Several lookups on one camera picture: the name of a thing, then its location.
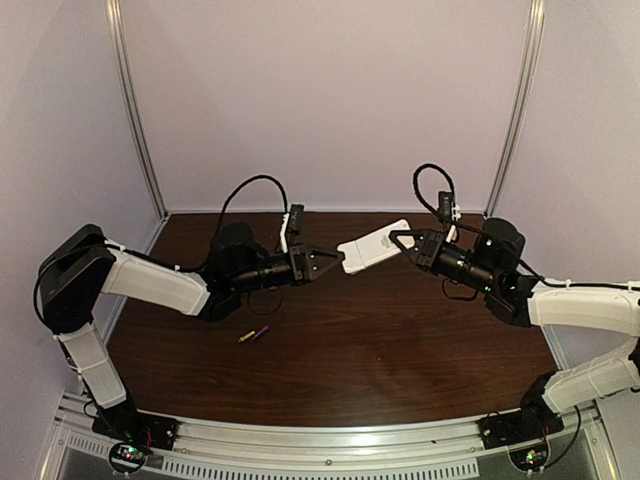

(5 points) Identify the white remote control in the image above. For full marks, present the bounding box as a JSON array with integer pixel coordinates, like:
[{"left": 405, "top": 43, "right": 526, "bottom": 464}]
[{"left": 337, "top": 219, "right": 411, "bottom": 275}]

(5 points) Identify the gold AAA battery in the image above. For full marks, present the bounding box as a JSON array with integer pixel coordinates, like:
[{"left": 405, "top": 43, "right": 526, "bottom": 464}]
[{"left": 238, "top": 331, "right": 256, "bottom": 344}]

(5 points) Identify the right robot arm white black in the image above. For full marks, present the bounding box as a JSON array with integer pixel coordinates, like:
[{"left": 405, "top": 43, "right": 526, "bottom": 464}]
[{"left": 389, "top": 218, "right": 639, "bottom": 431}]

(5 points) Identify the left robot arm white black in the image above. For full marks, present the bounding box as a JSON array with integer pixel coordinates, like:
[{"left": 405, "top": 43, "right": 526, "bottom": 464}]
[{"left": 33, "top": 222, "right": 345, "bottom": 436}]

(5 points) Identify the purple AAA battery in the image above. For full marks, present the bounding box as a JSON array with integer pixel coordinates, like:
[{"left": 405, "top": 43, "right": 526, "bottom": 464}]
[{"left": 253, "top": 326, "right": 270, "bottom": 341}]

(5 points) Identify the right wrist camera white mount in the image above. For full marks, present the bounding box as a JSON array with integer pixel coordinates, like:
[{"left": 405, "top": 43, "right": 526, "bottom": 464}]
[{"left": 438, "top": 191, "right": 461, "bottom": 244}]

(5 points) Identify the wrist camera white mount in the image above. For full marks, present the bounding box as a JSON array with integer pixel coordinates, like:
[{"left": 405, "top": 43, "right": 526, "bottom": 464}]
[
  {"left": 438, "top": 191, "right": 461, "bottom": 244},
  {"left": 279, "top": 204, "right": 305, "bottom": 253}
]

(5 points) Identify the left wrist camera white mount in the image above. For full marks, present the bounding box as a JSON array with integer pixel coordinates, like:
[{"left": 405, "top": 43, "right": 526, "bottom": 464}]
[{"left": 279, "top": 204, "right": 305, "bottom": 253}]

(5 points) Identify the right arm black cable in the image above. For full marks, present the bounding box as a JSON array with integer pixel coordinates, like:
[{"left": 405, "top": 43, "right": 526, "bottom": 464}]
[{"left": 412, "top": 162, "right": 640, "bottom": 291}]

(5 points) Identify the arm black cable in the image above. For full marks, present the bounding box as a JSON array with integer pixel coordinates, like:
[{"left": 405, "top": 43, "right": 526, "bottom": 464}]
[
  {"left": 412, "top": 162, "right": 640, "bottom": 291},
  {"left": 32, "top": 173, "right": 291, "bottom": 331}
]

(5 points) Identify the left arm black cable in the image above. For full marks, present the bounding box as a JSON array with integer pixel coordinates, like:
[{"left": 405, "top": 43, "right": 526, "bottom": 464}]
[{"left": 32, "top": 173, "right": 291, "bottom": 331}]

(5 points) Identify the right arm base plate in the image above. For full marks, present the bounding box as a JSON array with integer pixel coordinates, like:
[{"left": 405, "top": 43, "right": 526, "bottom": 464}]
[{"left": 476, "top": 410, "right": 564, "bottom": 450}]

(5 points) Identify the front aluminium rail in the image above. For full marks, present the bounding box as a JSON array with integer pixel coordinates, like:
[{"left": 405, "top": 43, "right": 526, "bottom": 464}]
[{"left": 52, "top": 392, "right": 601, "bottom": 479}]

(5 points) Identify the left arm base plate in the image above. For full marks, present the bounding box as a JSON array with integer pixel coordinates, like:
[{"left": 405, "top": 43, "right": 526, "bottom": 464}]
[{"left": 91, "top": 410, "right": 178, "bottom": 451}]

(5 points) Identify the right aluminium frame post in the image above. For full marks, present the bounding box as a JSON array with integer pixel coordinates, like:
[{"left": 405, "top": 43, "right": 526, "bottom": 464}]
[{"left": 484, "top": 0, "right": 546, "bottom": 217}]

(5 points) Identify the aluminium frame post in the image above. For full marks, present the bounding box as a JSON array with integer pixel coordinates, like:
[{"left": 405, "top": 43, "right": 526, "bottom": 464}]
[
  {"left": 484, "top": 0, "right": 546, "bottom": 217},
  {"left": 105, "top": 0, "right": 169, "bottom": 219}
]

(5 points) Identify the left aluminium frame post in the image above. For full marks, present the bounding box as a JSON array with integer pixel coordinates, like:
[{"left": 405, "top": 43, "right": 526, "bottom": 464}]
[{"left": 105, "top": 0, "right": 169, "bottom": 219}]

